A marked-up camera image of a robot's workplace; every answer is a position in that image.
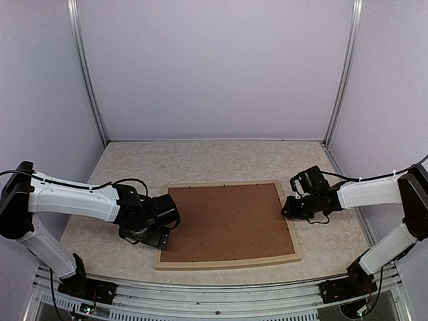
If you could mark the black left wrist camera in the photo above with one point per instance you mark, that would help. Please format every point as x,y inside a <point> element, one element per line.
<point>162,211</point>

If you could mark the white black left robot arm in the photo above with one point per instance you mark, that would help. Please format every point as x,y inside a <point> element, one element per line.
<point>124,203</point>

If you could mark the aluminium enclosure post right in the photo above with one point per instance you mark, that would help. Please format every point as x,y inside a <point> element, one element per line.
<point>346,71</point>

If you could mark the aluminium front rail base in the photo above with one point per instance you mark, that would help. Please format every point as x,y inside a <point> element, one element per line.
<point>136,300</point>

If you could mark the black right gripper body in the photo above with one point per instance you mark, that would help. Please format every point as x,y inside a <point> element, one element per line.
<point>306,210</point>

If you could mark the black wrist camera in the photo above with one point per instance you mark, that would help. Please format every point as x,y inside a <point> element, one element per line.
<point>311,181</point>
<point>162,211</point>

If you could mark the brown hardboard backing panel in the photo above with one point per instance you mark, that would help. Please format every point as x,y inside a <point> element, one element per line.
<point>230,224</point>

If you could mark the light wooden picture frame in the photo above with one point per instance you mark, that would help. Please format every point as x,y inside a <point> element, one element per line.
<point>227,264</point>

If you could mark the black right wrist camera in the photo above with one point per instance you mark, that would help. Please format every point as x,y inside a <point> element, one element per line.
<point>311,181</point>

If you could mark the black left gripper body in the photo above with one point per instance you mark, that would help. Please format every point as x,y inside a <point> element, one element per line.
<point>145,235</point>

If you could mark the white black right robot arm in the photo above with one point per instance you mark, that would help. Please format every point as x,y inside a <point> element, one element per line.
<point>403,192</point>

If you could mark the aluminium enclosure post left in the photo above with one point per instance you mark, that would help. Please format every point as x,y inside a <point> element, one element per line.
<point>73,12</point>

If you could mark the aluminium enclosure post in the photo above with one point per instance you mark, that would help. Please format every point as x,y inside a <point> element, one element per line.
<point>73,12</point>
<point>346,71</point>

